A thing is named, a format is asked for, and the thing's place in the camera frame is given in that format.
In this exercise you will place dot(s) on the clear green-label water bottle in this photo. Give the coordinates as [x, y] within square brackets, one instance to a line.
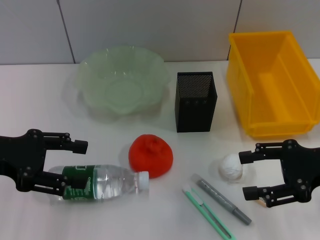
[110, 180]

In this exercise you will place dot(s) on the beige eraser with barcode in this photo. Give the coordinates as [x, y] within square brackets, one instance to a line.
[262, 202]

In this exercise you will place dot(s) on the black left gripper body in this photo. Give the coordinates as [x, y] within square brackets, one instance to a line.
[27, 155]

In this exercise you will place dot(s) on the mint green utility knife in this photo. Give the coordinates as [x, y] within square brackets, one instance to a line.
[207, 212]

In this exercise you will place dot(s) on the black mesh pen holder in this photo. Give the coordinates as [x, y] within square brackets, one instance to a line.
[195, 110]

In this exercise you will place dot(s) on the yellow plastic bin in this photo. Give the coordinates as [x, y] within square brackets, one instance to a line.
[275, 87]

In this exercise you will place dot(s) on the red-orange toy fruit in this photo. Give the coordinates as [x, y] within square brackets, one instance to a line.
[150, 157]

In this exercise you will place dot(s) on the white paper ball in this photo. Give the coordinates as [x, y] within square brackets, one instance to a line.
[231, 168]

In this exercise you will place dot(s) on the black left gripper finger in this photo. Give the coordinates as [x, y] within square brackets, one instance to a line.
[50, 183]
[80, 146]

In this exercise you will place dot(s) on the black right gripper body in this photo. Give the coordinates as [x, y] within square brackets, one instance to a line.
[302, 170]

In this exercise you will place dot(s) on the grey marker pen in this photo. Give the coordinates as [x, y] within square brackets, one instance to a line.
[220, 197]

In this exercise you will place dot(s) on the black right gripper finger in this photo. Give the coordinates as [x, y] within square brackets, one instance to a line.
[246, 157]
[250, 193]

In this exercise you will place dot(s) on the pale green glass fruit bowl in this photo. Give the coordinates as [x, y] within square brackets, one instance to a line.
[120, 82]

